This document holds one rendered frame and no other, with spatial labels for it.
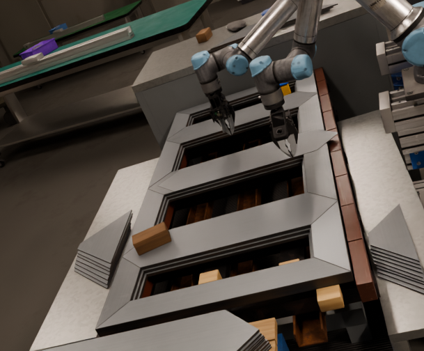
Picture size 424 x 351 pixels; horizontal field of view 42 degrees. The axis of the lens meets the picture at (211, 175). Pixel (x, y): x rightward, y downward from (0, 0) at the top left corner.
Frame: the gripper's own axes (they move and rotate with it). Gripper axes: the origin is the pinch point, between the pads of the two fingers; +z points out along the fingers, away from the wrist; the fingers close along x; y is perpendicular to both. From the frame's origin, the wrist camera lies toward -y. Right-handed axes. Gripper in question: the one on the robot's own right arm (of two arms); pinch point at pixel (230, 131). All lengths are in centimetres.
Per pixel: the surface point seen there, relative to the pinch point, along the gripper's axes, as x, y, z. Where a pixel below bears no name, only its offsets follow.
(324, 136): 36.7, 18.4, 5.7
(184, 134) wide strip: -27.1, -26.0, 5.8
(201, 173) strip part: -13.1, 18.9, 5.8
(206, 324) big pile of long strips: -1, 104, 6
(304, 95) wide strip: 31.3, -28.3, 5.8
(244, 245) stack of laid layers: 7, 72, 7
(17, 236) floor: -227, -137, 90
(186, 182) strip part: -19.3, 22.2, 5.8
